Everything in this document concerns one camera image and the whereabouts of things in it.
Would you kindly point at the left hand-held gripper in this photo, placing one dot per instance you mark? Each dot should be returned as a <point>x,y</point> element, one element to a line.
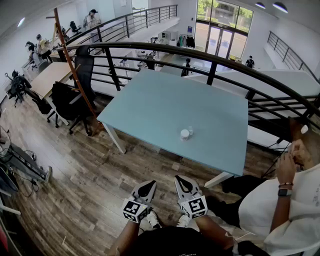
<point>131,208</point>

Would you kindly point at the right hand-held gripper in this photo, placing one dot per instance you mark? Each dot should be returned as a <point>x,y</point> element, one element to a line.
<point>196,206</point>

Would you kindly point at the small white bottle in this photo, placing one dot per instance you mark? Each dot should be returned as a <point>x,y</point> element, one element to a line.
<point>184,136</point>

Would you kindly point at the clear plastic tube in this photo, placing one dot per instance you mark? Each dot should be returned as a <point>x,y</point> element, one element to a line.
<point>190,131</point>

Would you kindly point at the person's right forearm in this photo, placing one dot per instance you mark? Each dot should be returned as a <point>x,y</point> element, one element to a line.
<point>215,230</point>

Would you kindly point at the person's left forearm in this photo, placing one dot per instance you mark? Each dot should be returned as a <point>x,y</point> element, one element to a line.
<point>125,237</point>

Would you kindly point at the person's left white shoe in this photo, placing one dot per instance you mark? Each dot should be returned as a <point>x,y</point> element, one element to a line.
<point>153,219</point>

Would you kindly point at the person's white shoe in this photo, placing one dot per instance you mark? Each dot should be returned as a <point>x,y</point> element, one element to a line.
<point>183,220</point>
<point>153,219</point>

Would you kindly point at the person's right white shoe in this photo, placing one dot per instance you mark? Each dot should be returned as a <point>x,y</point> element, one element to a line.
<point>183,220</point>

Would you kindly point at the white table leg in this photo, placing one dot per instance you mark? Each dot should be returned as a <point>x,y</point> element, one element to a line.
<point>115,138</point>
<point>218,180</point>

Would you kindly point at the person's black shirt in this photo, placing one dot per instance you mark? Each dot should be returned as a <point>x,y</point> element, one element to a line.
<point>175,242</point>

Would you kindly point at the black tripod stand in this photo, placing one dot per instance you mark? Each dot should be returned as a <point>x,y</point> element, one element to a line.
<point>279,140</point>

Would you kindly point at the brown wooden side table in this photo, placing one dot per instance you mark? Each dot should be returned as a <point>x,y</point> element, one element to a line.
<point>296,130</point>

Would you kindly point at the black equipment stand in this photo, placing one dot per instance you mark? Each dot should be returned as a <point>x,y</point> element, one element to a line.
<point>22,160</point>

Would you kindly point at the small white object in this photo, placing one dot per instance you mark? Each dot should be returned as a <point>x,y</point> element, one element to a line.
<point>304,129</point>

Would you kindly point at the tall-back black office chair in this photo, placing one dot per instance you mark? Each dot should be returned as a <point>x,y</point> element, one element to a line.
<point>85,70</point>

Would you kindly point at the clothes rack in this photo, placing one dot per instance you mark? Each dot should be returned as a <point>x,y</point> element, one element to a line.
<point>190,42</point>

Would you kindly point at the light wooden desk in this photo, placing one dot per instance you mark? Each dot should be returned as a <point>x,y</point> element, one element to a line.
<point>50,77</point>

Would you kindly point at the glass entrance doors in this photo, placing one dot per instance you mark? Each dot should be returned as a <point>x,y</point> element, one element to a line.
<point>220,42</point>

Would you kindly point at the white cabinet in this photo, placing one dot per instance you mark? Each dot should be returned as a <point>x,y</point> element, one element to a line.
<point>165,36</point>

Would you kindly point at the wooden coat rack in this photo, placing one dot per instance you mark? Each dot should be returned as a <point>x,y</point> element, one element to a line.
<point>58,20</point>

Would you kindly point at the dark pendant lamp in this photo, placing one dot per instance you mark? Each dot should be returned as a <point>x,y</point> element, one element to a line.
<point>280,7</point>
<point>260,5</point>

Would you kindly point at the ceiling light tube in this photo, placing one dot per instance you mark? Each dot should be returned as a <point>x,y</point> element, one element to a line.
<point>21,22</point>

